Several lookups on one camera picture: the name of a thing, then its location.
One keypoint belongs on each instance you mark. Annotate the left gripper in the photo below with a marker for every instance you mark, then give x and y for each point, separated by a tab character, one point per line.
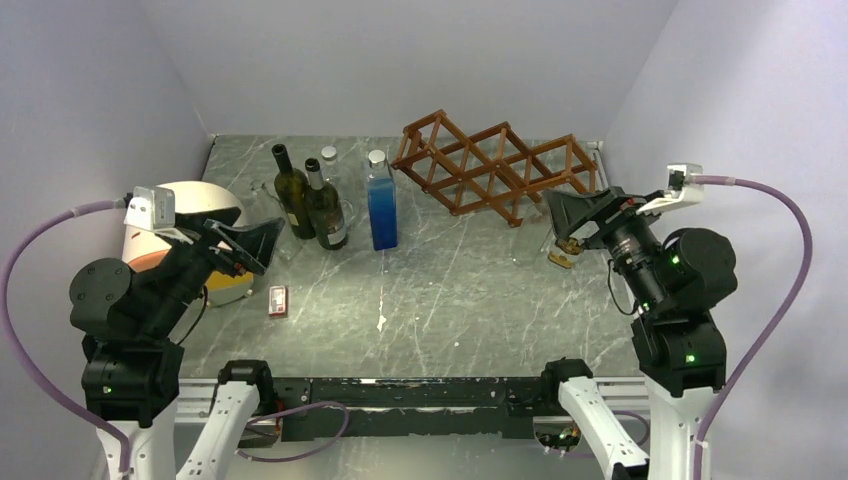
249	246

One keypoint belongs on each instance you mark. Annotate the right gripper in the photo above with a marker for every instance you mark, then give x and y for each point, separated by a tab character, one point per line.
566	209

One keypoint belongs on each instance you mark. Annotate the clear square gold-label bottle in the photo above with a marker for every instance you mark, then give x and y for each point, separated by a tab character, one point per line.
561	252

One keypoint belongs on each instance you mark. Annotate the brown wooden wine rack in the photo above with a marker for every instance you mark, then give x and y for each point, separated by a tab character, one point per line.
491	169

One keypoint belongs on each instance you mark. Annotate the blue square bottle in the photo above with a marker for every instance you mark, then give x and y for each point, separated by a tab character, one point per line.
381	198

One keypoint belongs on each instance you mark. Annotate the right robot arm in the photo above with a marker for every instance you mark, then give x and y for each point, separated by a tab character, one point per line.
675	284

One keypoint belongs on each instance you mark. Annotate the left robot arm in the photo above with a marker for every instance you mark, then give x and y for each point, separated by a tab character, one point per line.
131	376

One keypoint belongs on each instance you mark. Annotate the dark green open wine bottle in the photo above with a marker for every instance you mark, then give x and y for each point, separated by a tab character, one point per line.
291	185

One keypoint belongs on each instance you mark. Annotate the dark green labelled wine bottle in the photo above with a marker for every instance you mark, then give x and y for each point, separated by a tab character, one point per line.
324	208

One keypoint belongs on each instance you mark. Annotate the clear bottle silver cap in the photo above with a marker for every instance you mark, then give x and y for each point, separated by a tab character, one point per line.
333	173

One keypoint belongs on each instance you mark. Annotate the small red box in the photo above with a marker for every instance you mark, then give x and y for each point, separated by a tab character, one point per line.
278	301

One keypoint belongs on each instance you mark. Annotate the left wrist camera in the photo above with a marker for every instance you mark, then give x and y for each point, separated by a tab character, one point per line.
153	209

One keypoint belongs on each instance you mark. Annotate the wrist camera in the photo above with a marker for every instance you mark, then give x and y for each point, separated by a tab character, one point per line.
681	192
153	209

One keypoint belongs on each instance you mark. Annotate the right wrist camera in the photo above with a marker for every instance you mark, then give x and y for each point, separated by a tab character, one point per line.
681	192

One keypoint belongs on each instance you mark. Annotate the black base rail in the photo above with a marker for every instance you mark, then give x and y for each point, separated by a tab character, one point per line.
320	407

